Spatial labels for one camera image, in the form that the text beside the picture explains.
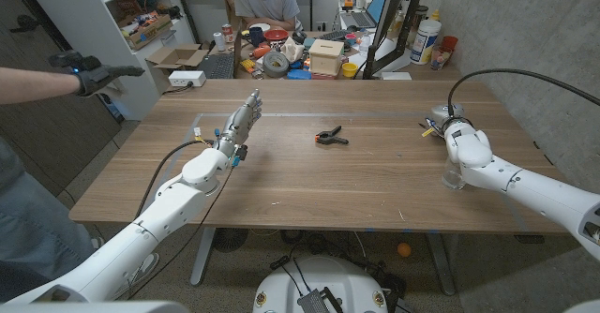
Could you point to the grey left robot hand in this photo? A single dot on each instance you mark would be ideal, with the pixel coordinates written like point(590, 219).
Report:
point(241, 123)

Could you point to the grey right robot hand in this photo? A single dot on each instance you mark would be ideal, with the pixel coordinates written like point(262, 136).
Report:
point(443, 114)

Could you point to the standing person's bare forearm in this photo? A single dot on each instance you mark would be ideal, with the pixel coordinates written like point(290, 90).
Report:
point(37, 84)

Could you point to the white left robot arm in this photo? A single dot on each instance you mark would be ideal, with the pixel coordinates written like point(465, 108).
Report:
point(173, 205)

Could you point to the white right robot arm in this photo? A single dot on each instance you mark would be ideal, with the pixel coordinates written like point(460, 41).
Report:
point(539, 193)

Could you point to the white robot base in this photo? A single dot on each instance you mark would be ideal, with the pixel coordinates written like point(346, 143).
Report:
point(328, 275)

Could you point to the clear cup with colourful items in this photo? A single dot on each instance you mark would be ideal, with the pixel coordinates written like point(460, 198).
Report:
point(439, 58)

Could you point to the clear glass cup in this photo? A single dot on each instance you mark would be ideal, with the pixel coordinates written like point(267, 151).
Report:
point(452, 177)

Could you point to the red cup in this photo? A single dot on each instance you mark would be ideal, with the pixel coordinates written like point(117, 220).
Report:
point(449, 42)

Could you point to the black orange pliers clamp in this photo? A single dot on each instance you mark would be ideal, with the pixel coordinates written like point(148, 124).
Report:
point(328, 138)

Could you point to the yellow cup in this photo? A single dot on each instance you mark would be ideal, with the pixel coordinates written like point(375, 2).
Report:
point(349, 70)

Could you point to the white flat pad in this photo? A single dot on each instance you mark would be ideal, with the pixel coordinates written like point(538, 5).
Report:
point(396, 75)

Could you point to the black flat keyboard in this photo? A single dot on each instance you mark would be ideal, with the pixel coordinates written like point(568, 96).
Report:
point(219, 65)

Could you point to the white power strip box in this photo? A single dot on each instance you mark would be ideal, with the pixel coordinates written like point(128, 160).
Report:
point(186, 78)

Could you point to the white wipes canister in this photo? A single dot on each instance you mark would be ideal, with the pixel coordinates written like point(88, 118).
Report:
point(425, 41)

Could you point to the orange bottle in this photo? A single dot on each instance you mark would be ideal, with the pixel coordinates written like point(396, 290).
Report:
point(260, 51)

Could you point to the blue flat lid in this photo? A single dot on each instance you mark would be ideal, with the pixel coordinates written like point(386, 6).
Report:
point(298, 74)

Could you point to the white drink can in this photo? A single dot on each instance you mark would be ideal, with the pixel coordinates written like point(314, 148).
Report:
point(219, 41)

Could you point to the dark blue mug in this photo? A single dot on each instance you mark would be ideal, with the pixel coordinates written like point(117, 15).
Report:
point(256, 36)

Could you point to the crumpled white bag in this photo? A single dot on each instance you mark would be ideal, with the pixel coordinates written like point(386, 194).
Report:
point(292, 49)

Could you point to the open empty cardboard box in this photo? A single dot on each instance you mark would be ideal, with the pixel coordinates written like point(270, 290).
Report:
point(180, 56)

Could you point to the red drink can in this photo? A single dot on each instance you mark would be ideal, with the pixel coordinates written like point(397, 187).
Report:
point(227, 33)

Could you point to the black monitor stand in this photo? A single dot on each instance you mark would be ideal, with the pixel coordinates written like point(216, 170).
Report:
point(407, 27)

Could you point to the red bowl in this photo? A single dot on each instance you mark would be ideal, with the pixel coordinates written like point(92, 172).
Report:
point(276, 35)

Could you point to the white bowl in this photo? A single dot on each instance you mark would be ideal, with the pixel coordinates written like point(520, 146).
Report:
point(260, 26)

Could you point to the yellow capped bottle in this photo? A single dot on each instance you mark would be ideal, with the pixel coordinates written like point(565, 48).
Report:
point(435, 15)

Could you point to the dark tall bottle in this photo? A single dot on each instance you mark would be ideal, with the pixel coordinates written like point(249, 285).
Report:
point(420, 17)

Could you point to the black computer mouse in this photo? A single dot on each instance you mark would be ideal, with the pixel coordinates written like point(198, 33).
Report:
point(298, 36)

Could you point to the clear water bottle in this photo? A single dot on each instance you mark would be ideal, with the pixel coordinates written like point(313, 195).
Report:
point(364, 44)

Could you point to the light wooden box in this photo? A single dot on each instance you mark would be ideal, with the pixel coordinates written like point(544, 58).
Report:
point(325, 57)

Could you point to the black computer monitor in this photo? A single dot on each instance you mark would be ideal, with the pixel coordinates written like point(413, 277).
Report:
point(390, 18)

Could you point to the black round floor fan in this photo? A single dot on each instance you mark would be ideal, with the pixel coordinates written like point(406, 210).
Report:
point(229, 239)

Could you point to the seated person grey shirt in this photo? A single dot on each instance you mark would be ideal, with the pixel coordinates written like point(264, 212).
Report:
point(267, 4)

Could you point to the open laptop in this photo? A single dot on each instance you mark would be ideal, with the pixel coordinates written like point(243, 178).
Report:
point(368, 17)

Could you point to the black desk keyboard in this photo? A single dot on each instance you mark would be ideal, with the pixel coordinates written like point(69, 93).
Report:
point(335, 35)

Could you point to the cardboard box with tools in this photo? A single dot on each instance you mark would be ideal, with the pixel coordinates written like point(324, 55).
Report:
point(150, 32)

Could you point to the grey table leg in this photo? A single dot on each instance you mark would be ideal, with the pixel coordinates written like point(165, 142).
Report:
point(202, 257)
point(440, 263)

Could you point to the orange ball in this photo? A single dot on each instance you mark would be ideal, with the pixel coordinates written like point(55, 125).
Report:
point(404, 249)

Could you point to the black white teleoperation glove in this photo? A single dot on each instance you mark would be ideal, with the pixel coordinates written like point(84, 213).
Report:
point(98, 76)

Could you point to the white shelving unit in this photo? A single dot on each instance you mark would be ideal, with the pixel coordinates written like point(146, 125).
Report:
point(94, 32)

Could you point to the white sneaker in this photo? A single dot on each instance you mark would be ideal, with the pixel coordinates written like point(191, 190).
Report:
point(96, 243)
point(138, 275)

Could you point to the standing person in jeans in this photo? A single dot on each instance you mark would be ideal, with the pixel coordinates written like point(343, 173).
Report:
point(28, 228)

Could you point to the grey duct tape roll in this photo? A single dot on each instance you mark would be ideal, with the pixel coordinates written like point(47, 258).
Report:
point(275, 64)

